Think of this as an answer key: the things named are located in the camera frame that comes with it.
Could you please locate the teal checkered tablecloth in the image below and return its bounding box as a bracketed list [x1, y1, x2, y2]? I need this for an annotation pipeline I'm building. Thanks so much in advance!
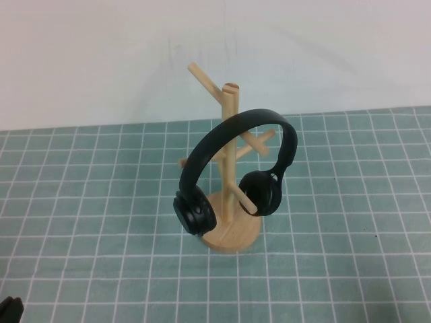
[0, 105, 431, 323]

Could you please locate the wooden branch headphone stand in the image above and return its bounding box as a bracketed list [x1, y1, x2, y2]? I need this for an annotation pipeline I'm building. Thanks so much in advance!
[178, 61, 275, 254]

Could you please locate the black over-ear headphones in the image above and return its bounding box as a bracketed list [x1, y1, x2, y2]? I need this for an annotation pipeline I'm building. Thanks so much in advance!
[172, 108, 299, 238]

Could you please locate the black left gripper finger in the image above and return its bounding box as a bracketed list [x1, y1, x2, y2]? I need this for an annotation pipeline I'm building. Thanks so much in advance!
[9, 296, 24, 323]
[0, 296, 12, 323]

